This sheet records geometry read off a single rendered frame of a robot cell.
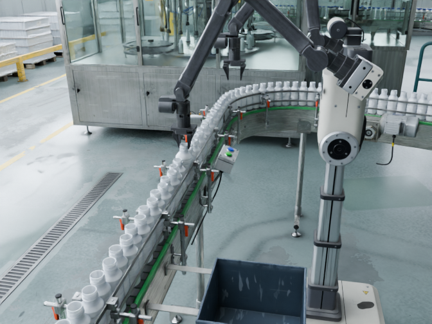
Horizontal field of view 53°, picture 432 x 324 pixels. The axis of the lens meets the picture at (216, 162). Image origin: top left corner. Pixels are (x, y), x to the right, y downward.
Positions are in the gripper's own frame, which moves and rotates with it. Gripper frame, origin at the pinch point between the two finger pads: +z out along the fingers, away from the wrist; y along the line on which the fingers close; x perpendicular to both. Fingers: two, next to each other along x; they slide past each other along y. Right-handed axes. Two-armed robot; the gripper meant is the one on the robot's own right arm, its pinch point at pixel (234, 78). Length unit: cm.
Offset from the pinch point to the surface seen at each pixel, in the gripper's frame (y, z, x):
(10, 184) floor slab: 240, 140, -125
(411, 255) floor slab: -118, 140, -72
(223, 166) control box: -0.1, 32.6, 32.6
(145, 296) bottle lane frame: 10, 42, 111
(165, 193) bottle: 14, 26, 75
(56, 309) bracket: 26, 31, 131
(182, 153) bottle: 15, 22, 46
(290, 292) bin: -33, 55, 85
